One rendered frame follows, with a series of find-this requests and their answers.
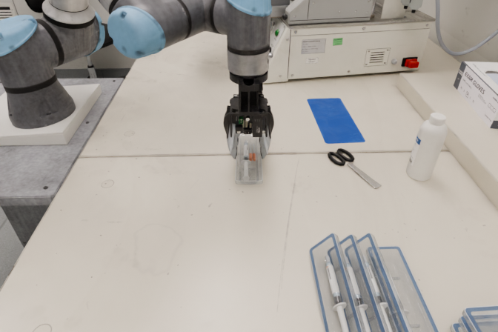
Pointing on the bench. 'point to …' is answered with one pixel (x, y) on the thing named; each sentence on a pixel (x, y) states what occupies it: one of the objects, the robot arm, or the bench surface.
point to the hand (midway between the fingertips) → (248, 151)
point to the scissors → (351, 165)
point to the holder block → (280, 0)
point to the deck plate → (371, 20)
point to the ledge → (456, 125)
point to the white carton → (480, 89)
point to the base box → (348, 50)
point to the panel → (278, 33)
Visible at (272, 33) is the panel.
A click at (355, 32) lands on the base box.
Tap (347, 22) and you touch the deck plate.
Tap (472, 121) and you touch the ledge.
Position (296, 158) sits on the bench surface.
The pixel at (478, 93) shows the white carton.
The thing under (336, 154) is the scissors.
